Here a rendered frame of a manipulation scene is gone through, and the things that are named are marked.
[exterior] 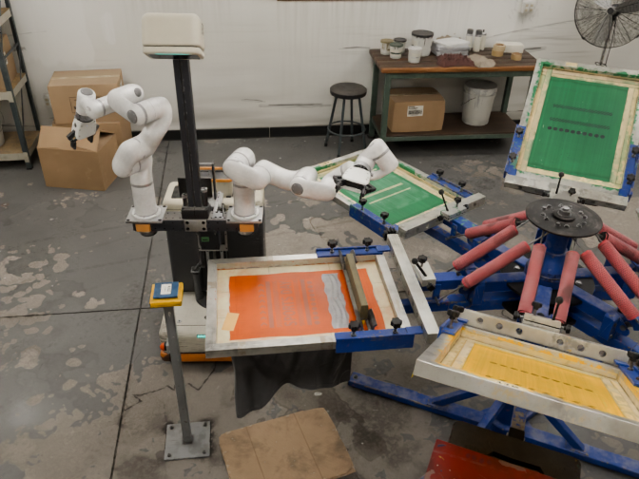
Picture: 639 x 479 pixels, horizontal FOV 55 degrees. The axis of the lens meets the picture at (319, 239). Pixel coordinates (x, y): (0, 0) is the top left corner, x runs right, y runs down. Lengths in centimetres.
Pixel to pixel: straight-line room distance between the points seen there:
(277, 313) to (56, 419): 153
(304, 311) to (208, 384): 120
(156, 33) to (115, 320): 220
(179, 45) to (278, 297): 106
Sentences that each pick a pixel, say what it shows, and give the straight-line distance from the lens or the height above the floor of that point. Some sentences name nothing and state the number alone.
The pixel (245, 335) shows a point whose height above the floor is 95.
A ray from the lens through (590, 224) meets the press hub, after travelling 267.
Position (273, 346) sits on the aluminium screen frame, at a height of 99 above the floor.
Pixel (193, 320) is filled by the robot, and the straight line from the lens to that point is 356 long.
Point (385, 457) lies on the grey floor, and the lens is 327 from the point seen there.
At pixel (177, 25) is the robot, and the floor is 200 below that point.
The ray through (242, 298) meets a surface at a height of 95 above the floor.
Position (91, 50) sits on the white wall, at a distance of 616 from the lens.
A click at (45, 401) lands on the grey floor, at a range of 373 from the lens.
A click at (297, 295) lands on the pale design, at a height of 95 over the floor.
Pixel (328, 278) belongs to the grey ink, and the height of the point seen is 96.
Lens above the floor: 258
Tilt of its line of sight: 33 degrees down
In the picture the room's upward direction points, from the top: 2 degrees clockwise
